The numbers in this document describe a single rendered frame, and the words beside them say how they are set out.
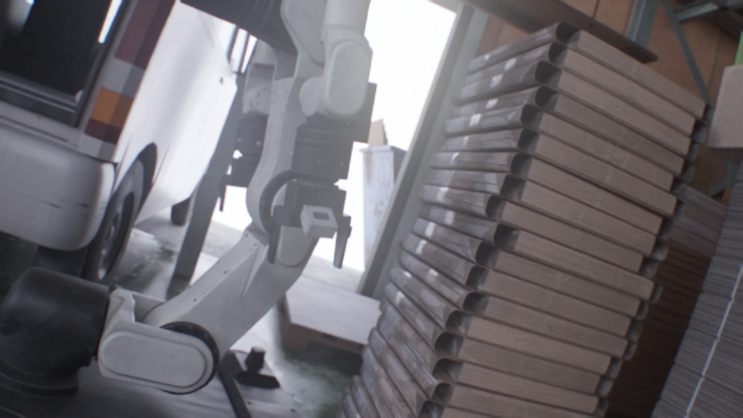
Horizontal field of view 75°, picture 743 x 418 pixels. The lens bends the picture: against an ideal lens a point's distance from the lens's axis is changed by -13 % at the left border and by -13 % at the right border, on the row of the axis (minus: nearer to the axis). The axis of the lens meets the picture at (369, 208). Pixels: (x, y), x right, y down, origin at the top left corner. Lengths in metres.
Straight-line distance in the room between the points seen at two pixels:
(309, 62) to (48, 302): 0.61
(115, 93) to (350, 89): 0.78
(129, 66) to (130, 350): 0.74
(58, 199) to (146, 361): 0.55
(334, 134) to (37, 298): 0.57
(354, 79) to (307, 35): 0.21
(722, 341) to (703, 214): 1.85
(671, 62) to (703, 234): 1.92
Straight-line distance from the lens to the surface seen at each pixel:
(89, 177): 1.42
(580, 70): 1.07
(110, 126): 1.44
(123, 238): 2.08
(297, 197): 0.81
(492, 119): 1.13
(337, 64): 0.79
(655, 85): 1.17
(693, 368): 1.19
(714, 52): 4.92
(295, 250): 0.99
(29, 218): 1.44
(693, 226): 2.93
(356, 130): 0.85
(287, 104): 1.00
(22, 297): 1.02
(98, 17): 3.52
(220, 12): 1.01
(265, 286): 1.02
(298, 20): 0.98
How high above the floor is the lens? 0.67
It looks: 1 degrees down
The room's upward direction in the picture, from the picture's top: 20 degrees clockwise
